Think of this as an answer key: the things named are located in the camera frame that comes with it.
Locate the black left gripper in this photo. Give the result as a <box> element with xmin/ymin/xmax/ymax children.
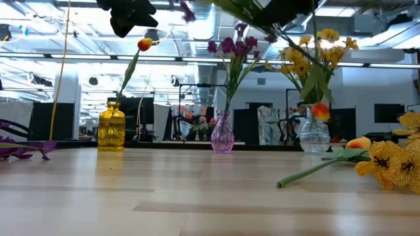
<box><xmin>96</xmin><ymin>0</ymin><xmax>159</xmax><ymax>39</ymax></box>

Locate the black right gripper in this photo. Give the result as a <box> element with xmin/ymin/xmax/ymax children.
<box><xmin>261</xmin><ymin>0</ymin><xmax>319</xmax><ymax>28</ymax></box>

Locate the purple artificial flower bunch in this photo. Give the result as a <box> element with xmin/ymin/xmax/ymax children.
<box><xmin>169</xmin><ymin>0</ymin><xmax>283</xmax><ymax>39</ymax></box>
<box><xmin>0</xmin><ymin>119</ymin><xmax>59</xmax><ymax>161</ymax></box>
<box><xmin>206</xmin><ymin>22</ymin><xmax>279</xmax><ymax>114</ymax></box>

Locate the yellow glass vase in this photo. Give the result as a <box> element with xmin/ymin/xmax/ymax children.
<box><xmin>97</xmin><ymin>100</ymin><xmax>126</xmax><ymax>153</ymax></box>

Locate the clear glass vase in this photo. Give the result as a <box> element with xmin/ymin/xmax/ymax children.
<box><xmin>299</xmin><ymin>104</ymin><xmax>331</xmax><ymax>154</ymax></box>

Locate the pink glass vase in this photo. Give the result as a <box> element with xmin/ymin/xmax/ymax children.
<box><xmin>210</xmin><ymin>109</ymin><xmax>235</xmax><ymax>154</ymax></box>

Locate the black partition panel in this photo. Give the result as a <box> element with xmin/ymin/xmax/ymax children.
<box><xmin>28</xmin><ymin>102</ymin><xmax>75</xmax><ymax>142</ymax></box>
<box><xmin>107</xmin><ymin>96</ymin><xmax>155</xmax><ymax>142</ymax></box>

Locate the person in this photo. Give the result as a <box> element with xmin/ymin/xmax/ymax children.
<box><xmin>287</xmin><ymin>101</ymin><xmax>308</xmax><ymax>145</ymax></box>

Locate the colourful floral cloth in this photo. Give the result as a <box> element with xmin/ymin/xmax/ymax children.
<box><xmin>170</xmin><ymin>104</ymin><xmax>211</xmax><ymax>142</ymax></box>

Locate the white floral cloth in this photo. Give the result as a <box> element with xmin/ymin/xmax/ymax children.
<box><xmin>257</xmin><ymin>105</ymin><xmax>282</xmax><ymax>146</ymax></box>

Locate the black background cabinet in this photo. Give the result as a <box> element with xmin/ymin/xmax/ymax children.
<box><xmin>233</xmin><ymin>102</ymin><xmax>260</xmax><ymax>146</ymax></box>

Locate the black background panel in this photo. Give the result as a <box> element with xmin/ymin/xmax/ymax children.
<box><xmin>329</xmin><ymin>108</ymin><xmax>357</xmax><ymax>140</ymax></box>

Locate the black ceiling cord reel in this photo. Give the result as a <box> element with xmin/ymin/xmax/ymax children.
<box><xmin>144</xmin><ymin>28</ymin><xmax>161</xmax><ymax>45</ymax></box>

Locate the wide silver ventilation duct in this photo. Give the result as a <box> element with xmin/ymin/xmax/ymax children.
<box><xmin>182</xmin><ymin>0</ymin><xmax>218</xmax><ymax>109</ymax></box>

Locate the thick yellow power cord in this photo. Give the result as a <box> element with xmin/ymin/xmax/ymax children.
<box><xmin>48</xmin><ymin>0</ymin><xmax>72</xmax><ymax>141</ymax></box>

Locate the black background rig frame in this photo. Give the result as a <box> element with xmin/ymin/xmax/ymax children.
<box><xmin>178</xmin><ymin>83</ymin><xmax>227</xmax><ymax>142</ymax></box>

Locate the black wall monitor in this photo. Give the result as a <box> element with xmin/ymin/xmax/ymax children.
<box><xmin>373</xmin><ymin>103</ymin><xmax>406</xmax><ymax>124</ymax></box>

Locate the black curved cable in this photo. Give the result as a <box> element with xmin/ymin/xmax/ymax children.
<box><xmin>0</xmin><ymin>118</ymin><xmax>33</xmax><ymax>138</ymax></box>

